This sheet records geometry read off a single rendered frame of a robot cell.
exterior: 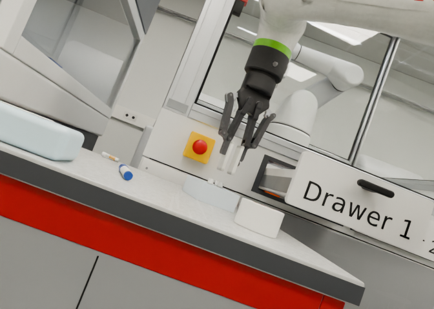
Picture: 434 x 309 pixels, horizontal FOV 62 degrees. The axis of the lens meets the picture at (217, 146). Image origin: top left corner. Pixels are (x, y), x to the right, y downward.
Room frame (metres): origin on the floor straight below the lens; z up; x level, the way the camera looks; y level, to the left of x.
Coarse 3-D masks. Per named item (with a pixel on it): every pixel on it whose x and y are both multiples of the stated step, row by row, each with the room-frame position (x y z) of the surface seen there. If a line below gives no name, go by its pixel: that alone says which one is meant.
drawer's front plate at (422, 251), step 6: (432, 222) 1.06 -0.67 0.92; (432, 228) 1.06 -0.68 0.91; (366, 234) 1.05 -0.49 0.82; (426, 234) 1.06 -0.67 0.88; (432, 234) 1.06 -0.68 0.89; (426, 240) 1.06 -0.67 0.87; (432, 240) 1.06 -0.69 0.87; (396, 246) 1.05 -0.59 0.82; (420, 246) 1.06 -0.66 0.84; (426, 246) 1.06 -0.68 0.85; (432, 246) 1.06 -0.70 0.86; (420, 252) 1.06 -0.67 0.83; (426, 252) 1.06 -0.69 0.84; (426, 258) 1.06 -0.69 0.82; (432, 258) 1.06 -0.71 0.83
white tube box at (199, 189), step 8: (192, 176) 0.84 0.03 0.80; (184, 184) 0.83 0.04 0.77; (192, 184) 0.77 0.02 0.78; (200, 184) 0.73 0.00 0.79; (208, 184) 0.72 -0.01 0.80; (192, 192) 0.75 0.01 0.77; (200, 192) 0.72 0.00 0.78; (208, 192) 0.72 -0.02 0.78; (216, 192) 0.73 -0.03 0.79; (224, 192) 0.73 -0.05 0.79; (232, 192) 0.78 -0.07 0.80; (200, 200) 0.72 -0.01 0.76; (208, 200) 0.72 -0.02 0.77; (216, 200) 0.73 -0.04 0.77; (224, 200) 0.73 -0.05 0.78; (232, 200) 0.74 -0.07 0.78; (224, 208) 0.74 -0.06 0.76; (232, 208) 0.74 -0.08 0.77
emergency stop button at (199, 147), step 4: (200, 140) 0.95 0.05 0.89; (196, 144) 0.95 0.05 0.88; (200, 144) 0.95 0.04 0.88; (204, 144) 0.95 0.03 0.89; (192, 148) 0.95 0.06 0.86; (196, 148) 0.95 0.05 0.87; (200, 148) 0.95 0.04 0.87; (204, 148) 0.95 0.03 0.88; (196, 152) 0.95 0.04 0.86; (200, 152) 0.95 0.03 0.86; (204, 152) 0.96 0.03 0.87
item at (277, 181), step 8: (272, 168) 0.98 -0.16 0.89; (264, 176) 1.02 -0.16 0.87; (272, 176) 0.94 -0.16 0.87; (280, 176) 0.87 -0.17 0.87; (288, 176) 0.81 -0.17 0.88; (264, 184) 0.98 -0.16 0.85; (272, 184) 0.91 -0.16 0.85; (280, 184) 0.84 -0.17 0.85; (288, 184) 0.78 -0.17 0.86; (272, 192) 0.99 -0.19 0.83; (280, 192) 0.82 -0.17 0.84
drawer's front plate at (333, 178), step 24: (312, 168) 0.70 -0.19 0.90; (336, 168) 0.71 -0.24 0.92; (288, 192) 0.71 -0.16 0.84; (312, 192) 0.70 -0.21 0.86; (336, 192) 0.71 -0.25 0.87; (360, 192) 0.71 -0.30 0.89; (408, 192) 0.72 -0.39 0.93; (336, 216) 0.71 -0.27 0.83; (384, 216) 0.72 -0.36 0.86; (408, 216) 0.72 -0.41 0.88; (384, 240) 0.72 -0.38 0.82; (408, 240) 0.72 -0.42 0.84
